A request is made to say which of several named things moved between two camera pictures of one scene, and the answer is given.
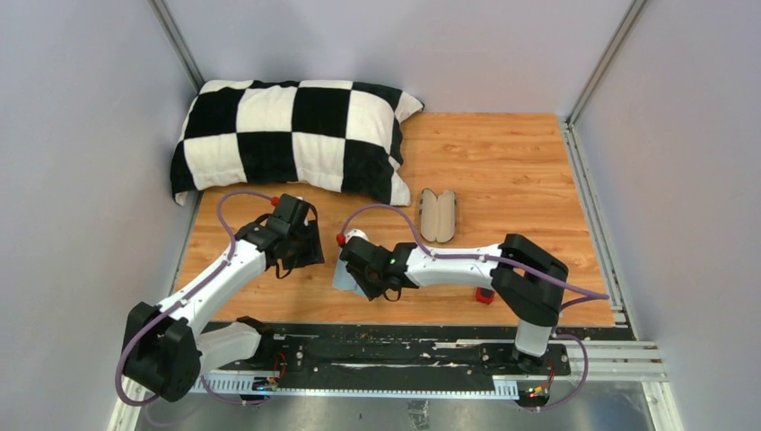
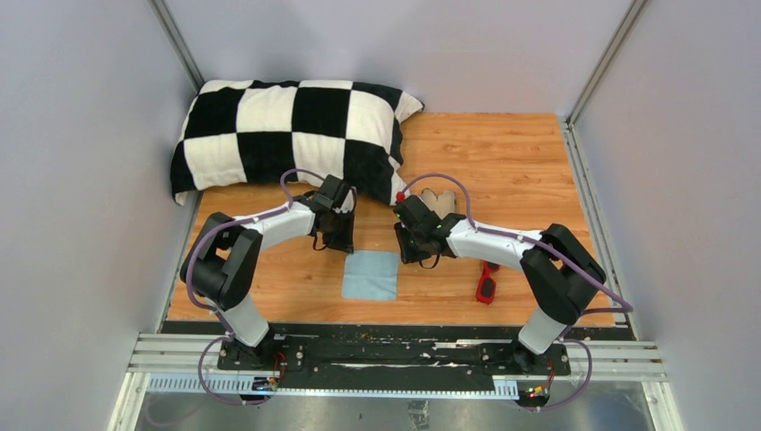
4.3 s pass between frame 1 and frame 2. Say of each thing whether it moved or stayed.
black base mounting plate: stayed
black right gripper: moved
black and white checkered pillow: stayed
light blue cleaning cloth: moved
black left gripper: moved
